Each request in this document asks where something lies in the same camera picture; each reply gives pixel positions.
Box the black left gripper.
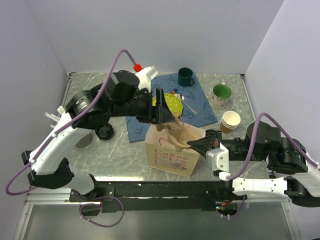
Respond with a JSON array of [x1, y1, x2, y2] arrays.
[[111, 87, 176, 125]]

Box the brown pulp cup carrier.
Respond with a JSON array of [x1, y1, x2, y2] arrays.
[[155, 117, 205, 152]]

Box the kraft paper takeout bag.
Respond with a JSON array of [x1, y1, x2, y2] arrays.
[[145, 124, 200, 178]]

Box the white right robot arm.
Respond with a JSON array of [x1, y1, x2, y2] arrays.
[[188, 121, 320, 208]]

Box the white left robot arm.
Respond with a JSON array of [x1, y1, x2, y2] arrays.
[[22, 66, 175, 201]]

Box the yellow-green scalloped plate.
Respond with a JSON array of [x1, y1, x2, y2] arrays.
[[164, 93, 183, 117]]

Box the silver spoon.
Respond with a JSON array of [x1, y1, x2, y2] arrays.
[[180, 95, 198, 115]]

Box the small santa figurine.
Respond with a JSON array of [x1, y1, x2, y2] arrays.
[[171, 88, 183, 100]]

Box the stack of paper cups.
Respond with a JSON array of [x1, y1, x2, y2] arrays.
[[219, 111, 241, 134]]

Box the blue letter placemat cloth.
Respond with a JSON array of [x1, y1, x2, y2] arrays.
[[126, 73, 218, 143]]

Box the dark green mug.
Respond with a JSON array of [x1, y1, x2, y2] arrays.
[[178, 67, 195, 87]]

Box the white green floral mug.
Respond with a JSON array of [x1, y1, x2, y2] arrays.
[[210, 84, 232, 110]]

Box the grey straw holder cup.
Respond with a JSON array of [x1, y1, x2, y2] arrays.
[[75, 133, 93, 149]]

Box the white wrapped straws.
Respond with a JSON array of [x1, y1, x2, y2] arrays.
[[44, 105, 66, 129]]

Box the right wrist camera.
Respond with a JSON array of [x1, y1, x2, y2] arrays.
[[205, 144, 231, 181]]

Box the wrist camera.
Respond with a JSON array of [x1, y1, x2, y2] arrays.
[[205, 144, 231, 181], [133, 63, 159, 92]]

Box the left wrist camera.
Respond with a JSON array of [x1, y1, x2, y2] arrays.
[[133, 63, 159, 92]]

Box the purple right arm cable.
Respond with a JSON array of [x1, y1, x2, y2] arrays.
[[223, 112, 320, 181]]

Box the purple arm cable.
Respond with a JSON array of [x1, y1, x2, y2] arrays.
[[223, 112, 320, 181], [5, 48, 138, 196]]

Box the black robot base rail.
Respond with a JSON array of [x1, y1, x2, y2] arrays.
[[69, 181, 248, 213]]

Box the aluminium frame rail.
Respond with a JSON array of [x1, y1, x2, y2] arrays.
[[24, 192, 70, 205]]

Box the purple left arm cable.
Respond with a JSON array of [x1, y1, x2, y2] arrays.
[[5, 48, 138, 196]]

